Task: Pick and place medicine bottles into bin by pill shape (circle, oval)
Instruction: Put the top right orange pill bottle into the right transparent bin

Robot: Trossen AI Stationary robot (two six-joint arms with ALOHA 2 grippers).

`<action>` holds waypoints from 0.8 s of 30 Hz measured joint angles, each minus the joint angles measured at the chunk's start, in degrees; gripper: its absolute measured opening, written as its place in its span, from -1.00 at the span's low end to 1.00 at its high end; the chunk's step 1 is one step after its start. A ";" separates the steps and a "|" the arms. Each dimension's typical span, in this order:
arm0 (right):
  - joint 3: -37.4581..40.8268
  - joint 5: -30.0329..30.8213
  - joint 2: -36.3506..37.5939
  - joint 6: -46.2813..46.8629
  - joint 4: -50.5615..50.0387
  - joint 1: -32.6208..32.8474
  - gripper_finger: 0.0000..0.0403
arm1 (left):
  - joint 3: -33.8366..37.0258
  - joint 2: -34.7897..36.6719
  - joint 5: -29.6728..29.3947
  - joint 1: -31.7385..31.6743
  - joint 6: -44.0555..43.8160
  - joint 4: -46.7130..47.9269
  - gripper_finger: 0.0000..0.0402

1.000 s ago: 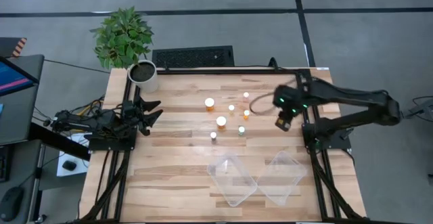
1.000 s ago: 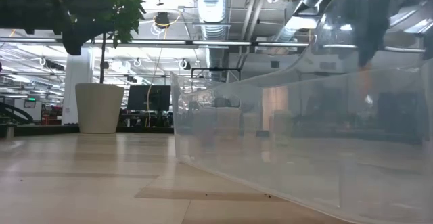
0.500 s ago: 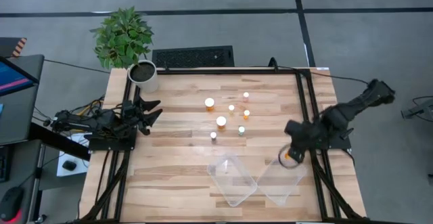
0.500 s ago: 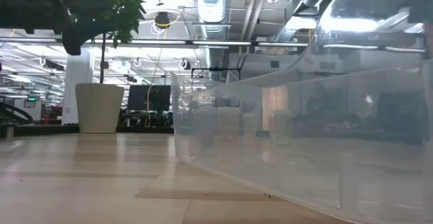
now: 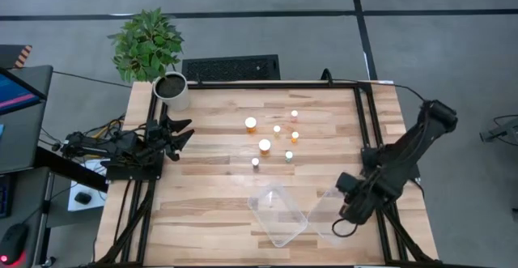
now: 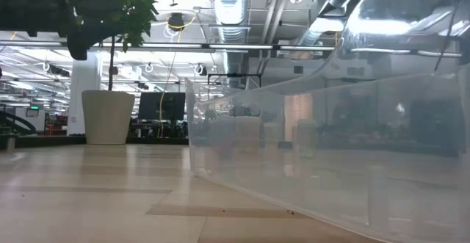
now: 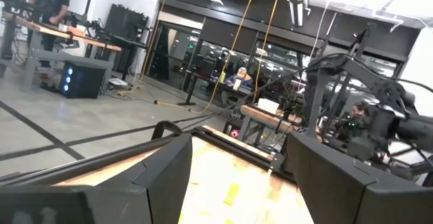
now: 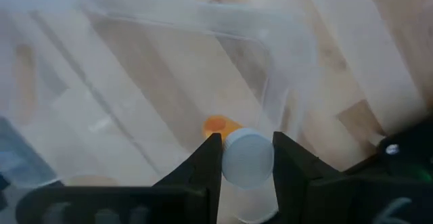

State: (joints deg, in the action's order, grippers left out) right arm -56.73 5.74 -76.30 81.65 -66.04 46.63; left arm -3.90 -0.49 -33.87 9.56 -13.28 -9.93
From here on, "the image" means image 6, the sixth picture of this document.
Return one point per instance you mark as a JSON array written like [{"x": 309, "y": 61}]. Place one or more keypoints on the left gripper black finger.
[{"x": 79, "y": 45}]

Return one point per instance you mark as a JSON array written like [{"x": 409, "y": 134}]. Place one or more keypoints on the clear plastic bin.
[{"x": 330, "y": 180}]

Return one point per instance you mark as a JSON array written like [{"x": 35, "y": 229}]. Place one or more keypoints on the white square pillar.
[{"x": 83, "y": 89}]

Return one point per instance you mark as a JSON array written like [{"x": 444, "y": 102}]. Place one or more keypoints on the green leafy plant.
[{"x": 137, "y": 4}]

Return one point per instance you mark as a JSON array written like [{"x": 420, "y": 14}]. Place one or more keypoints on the green exit sign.
[{"x": 34, "y": 107}]

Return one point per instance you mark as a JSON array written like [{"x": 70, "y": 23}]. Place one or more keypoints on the white plant pot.
[{"x": 108, "y": 118}]

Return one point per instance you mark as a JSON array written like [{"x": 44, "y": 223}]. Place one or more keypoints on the long ceiling light bar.
[{"x": 165, "y": 45}]

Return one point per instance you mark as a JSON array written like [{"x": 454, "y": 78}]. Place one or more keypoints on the black ceiling device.
[{"x": 176, "y": 21}]

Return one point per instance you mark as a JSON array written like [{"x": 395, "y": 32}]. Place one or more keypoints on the black background monitor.
[{"x": 161, "y": 106}]

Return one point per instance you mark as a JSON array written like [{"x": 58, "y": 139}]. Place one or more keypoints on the black aluminium table frame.
[{"x": 47, "y": 141}]

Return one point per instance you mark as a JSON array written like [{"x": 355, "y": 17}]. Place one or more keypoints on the silver spiral ventilation duct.
[{"x": 229, "y": 11}]

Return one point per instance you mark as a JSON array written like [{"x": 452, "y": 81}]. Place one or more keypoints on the large silver ventilation duct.
[{"x": 330, "y": 8}]

